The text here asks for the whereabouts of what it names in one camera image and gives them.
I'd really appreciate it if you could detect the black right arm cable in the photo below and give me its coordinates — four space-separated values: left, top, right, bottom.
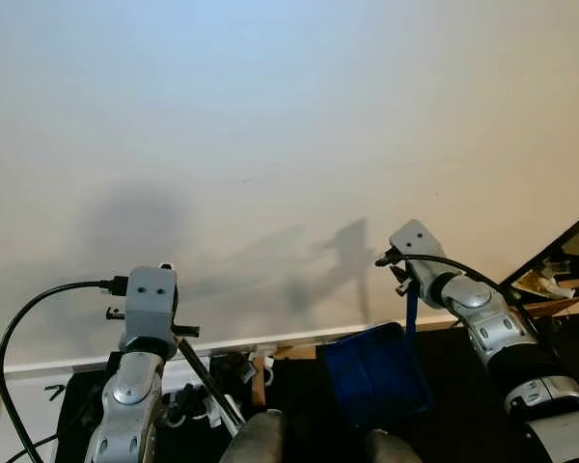
376 253 522 324

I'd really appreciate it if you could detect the black door frame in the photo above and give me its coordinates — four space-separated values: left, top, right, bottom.
497 204 579 290

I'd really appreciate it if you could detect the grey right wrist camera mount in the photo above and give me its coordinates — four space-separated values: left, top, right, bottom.
389 220 456 290

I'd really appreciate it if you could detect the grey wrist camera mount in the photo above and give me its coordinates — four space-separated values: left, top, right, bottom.
389 220 456 290
124 265 179 350

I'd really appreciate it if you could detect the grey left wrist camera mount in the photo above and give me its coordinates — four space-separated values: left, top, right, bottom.
124 265 179 350

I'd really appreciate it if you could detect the brown cardboard rubbish box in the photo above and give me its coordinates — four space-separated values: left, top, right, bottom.
502 256 579 319

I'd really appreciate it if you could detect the black crumpled debris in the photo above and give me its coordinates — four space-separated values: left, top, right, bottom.
212 352 257 387

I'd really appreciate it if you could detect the grey robot left leg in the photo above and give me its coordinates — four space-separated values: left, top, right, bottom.
220 410 287 463

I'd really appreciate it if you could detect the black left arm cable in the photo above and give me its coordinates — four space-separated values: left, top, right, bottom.
0 278 128 463

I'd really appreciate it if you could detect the grey robot right leg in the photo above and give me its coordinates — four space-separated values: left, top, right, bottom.
362 429 423 463

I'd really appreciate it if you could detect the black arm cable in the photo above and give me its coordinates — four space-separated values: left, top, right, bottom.
376 253 522 324
0 278 128 463

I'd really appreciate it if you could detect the blue long-handled dustpan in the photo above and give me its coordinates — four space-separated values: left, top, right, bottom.
323 282 433 432

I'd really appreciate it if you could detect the brown wood piece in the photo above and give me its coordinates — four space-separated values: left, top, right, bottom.
251 357 268 406

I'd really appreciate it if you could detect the tan cardboard strip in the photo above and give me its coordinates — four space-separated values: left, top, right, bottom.
270 342 321 361

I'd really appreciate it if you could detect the grey robot leg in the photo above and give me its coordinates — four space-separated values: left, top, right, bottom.
220 410 287 463
362 429 423 463

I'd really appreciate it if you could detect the black floor mat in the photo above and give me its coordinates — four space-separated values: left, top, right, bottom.
53 309 579 463

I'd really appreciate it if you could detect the white crumpled paper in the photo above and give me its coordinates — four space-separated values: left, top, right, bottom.
533 260 575 298

